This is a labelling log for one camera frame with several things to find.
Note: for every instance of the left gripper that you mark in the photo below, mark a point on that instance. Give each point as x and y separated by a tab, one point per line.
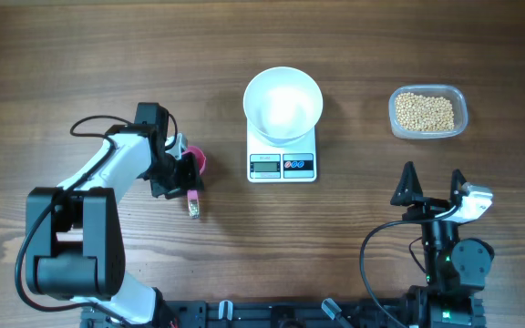
191	180

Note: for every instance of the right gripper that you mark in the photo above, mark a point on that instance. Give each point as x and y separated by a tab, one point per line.
426	207

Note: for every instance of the pink measuring scoop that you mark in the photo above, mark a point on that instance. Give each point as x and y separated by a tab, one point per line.
193	195

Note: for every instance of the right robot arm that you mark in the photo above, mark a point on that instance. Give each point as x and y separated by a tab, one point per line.
455	268

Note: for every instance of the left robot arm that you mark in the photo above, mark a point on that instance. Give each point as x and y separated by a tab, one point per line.
73	255

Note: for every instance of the white digital kitchen scale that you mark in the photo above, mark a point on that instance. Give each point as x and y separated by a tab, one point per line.
291	162

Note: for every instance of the white bowl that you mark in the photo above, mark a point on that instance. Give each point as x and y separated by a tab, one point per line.
282	104

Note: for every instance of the clear plastic container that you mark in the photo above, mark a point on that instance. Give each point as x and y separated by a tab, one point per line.
451	93

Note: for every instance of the yellow soybeans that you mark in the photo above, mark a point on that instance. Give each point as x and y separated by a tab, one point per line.
419	113

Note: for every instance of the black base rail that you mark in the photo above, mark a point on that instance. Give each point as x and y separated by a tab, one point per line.
363	314

